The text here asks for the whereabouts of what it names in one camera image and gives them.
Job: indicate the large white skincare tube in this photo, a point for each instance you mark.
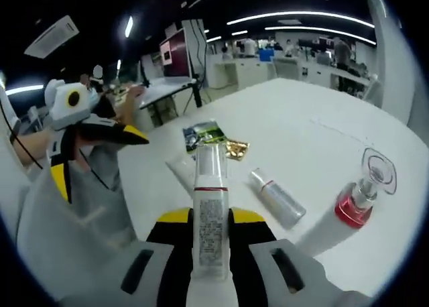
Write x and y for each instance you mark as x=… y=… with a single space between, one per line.
x=181 y=173

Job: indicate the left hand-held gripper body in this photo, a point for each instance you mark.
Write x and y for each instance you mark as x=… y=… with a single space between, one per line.
x=63 y=102

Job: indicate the white skincare bottle red collar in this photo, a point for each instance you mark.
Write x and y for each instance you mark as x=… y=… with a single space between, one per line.
x=352 y=206

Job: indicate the blue storage box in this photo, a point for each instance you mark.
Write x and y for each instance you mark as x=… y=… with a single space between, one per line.
x=267 y=55

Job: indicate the green black skincare sachet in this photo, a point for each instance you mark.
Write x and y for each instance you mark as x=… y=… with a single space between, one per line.
x=201 y=132

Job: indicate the person's white shirt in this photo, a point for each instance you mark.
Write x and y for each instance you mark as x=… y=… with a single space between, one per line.
x=6 y=119

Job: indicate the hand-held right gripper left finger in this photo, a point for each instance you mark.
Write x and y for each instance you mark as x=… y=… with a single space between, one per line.
x=167 y=260

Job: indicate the small white tube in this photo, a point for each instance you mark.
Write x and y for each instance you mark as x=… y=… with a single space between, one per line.
x=281 y=203

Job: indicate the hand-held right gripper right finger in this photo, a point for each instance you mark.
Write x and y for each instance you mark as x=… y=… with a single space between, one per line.
x=264 y=263

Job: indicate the small white skincare bottle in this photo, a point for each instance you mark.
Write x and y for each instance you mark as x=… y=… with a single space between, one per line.
x=211 y=233

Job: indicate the ceiling air conditioner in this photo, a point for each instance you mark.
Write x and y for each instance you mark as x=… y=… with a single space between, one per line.
x=53 y=35

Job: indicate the gold skincare sachet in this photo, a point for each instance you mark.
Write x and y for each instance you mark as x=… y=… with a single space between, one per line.
x=238 y=149

